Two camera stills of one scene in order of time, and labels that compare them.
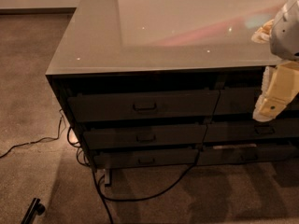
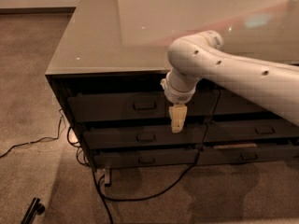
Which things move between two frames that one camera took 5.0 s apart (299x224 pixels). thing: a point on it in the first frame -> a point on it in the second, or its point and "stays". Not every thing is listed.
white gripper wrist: [286, 35] -> [176, 95]
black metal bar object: [34, 207] stays
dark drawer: [181, 106] stays
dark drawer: [252, 131] stays
